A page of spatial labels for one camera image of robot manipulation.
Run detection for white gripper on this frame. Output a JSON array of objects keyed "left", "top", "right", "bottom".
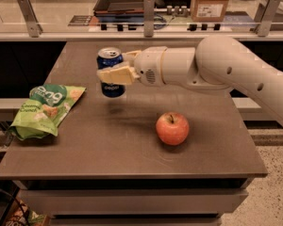
[{"left": 97, "top": 46, "right": 167, "bottom": 87}]

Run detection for blue pepsi can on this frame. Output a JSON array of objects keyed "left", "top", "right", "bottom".
[{"left": 97, "top": 47, "right": 125, "bottom": 98}]

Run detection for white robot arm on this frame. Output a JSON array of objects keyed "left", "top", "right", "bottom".
[{"left": 97, "top": 36, "right": 283, "bottom": 126}]

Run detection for green rice chip bag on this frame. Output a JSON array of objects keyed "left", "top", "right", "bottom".
[{"left": 8, "top": 84, "right": 86, "bottom": 140}]

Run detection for dark open tray box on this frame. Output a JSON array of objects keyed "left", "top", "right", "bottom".
[{"left": 93, "top": 0, "right": 143, "bottom": 15}]

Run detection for red apple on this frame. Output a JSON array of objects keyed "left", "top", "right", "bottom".
[{"left": 156, "top": 112, "right": 190, "bottom": 146}]

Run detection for cardboard box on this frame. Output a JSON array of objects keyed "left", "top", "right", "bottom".
[{"left": 190, "top": 0, "right": 229, "bottom": 22}]

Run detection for grey table drawer front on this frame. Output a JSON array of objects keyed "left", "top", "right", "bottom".
[{"left": 20, "top": 189, "right": 248, "bottom": 216}]

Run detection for snack box under table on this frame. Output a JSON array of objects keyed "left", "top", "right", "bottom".
[{"left": 3, "top": 200, "right": 50, "bottom": 226}]

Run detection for middle metal glass bracket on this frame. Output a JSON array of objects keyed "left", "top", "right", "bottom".
[{"left": 143, "top": 0, "right": 155, "bottom": 38}]

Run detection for metal glass bracket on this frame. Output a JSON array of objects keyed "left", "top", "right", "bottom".
[
  {"left": 254, "top": 0, "right": 282, "bottom": 37},
  {"left": 17, "top": 0, "right": 42, "bottom": 38},
  {"left": 143, "top": 0, "right": 155, "bottom": 38}
]

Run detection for left metal glass bracket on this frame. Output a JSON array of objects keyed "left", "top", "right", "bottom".
[{"left": 17, "top": 0, "right": 42, "bottom": 38}]

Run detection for right metal glass bracket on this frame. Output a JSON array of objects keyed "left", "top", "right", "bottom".
[{"left": 254, "top": 0, "right": 282, "bottom": 37}]

